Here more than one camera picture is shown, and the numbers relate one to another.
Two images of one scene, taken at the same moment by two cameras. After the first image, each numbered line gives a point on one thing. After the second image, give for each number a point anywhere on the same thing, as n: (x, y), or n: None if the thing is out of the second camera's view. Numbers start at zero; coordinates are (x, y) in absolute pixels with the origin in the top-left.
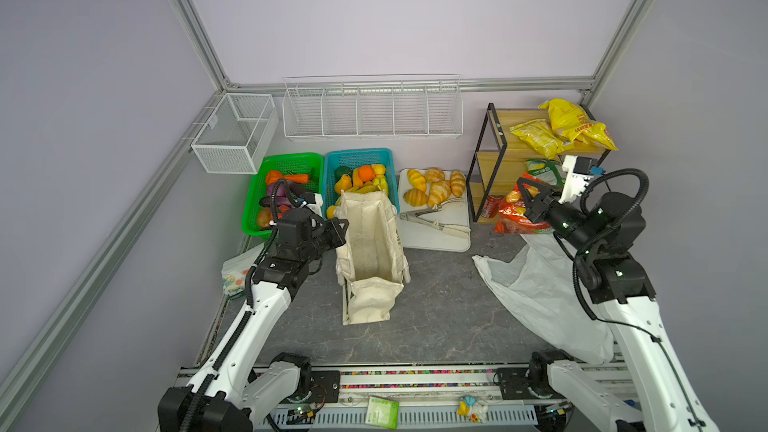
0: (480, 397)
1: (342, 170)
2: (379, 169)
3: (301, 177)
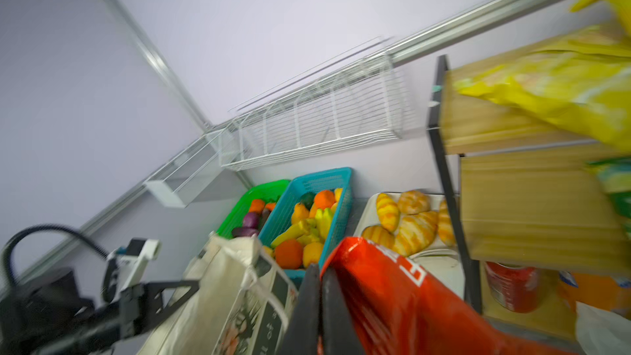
0: None
1: (307, 200)
2: (338, 192)
3: (270, 206)
